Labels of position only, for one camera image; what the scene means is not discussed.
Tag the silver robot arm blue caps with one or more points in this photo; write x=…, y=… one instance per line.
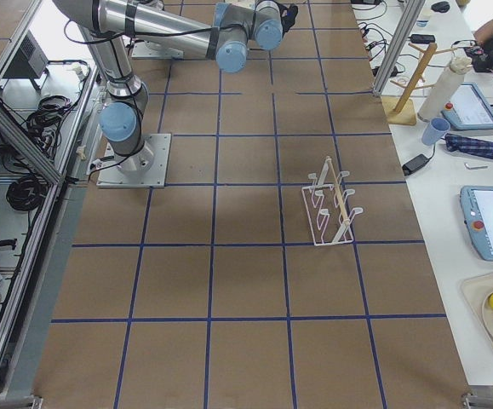
x=162, y=35

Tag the white wire cup rack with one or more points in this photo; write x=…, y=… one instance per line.
x=329, y=216

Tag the light blue cup on desk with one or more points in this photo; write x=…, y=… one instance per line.
x=436, y=129

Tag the blue plaid cloth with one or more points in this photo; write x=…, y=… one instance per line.
x=470, y=146

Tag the black power adapter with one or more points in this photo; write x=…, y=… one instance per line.
x=413, y=165

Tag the blue teach pendant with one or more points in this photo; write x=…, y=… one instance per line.
x=468, y=109
x=477, y=208

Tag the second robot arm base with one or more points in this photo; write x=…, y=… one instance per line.
x=155, y=51

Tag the wooden mug tree stand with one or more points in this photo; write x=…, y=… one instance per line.
x=401, y=110

